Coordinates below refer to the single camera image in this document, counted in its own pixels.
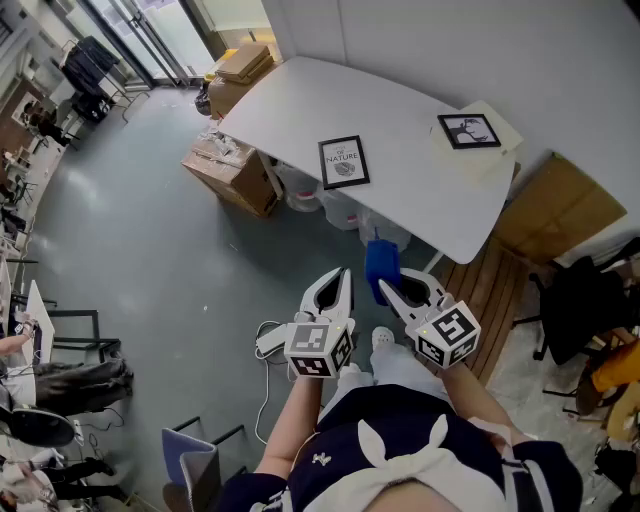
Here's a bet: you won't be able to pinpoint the yellow plastic bin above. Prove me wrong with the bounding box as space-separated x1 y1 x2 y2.
204 48 239 81

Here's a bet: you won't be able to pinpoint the black office chair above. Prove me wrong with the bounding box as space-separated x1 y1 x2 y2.
527 237 640 366

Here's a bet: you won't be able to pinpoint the wooden slatted pallet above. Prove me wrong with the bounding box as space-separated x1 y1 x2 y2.
439 237 531 386

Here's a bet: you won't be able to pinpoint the crumpled plastic wrappers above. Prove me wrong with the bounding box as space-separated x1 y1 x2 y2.
198 127 242 157

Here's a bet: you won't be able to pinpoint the orange bag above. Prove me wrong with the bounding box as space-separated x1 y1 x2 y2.
592 339 640 396

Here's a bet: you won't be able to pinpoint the glass sliding door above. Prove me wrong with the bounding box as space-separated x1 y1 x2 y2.
82 0 216 89

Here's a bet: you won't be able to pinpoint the light jeans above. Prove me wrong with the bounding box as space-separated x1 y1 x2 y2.
319 339 456 416

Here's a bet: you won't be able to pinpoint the black framed nature print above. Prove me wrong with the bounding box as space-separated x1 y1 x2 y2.
317 134 372 191

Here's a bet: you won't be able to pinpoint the clear plastic bag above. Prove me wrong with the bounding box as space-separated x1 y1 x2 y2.
357 209 412 251
319 189 362 231
274 162 322 214

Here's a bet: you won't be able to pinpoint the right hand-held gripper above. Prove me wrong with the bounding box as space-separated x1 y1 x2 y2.
377 267 482 370

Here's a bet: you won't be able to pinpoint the white desk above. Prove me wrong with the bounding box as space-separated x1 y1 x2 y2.
22 279 57 366

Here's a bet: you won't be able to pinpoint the black rubbish bag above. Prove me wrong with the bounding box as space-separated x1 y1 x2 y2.
194 82 214 116

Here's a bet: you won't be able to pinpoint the cream paper sheet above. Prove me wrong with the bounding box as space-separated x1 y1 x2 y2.
430 99 525 184

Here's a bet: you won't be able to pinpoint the white power strip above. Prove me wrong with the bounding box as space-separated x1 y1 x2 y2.
255 319 292 362

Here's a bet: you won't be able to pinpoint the blue cloth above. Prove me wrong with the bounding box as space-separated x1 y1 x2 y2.
364 227 403 307

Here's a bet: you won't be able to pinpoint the flat cardboard box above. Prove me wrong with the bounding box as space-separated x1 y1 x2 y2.
215 43 275 84

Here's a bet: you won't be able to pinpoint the clothes rack with dark clothes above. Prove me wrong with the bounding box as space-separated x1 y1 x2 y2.
59 34 132 121

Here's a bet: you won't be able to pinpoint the large brown cardboard box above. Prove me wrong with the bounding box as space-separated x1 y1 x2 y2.
207 69 277 120

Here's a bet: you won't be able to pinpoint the taped cardboard box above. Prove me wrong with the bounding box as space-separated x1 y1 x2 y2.
180 134 280 219

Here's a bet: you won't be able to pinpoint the black framed deer picture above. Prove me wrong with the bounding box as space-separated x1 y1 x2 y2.
437 113 502 151

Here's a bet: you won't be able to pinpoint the black round stool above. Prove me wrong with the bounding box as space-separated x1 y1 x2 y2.
0 404 77 449

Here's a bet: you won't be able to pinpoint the flat cardboard sheet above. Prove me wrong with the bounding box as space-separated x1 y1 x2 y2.
492 152 629 266

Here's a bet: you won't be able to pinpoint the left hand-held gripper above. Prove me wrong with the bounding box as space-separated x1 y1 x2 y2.
283 267 358 380

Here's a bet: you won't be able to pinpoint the white table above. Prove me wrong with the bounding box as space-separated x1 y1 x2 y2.
218 55 521 266

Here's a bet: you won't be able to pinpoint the blue chair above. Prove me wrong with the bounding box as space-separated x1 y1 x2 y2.
160 417 249 512

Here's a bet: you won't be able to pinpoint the person's left forearm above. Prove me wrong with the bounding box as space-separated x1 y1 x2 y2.
253 373 332 476

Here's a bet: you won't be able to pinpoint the person's right forearm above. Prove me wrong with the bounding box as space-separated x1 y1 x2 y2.
438 362 539 451

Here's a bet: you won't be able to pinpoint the navy top with white bow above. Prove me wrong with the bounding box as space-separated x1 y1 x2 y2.
214 383 584 512

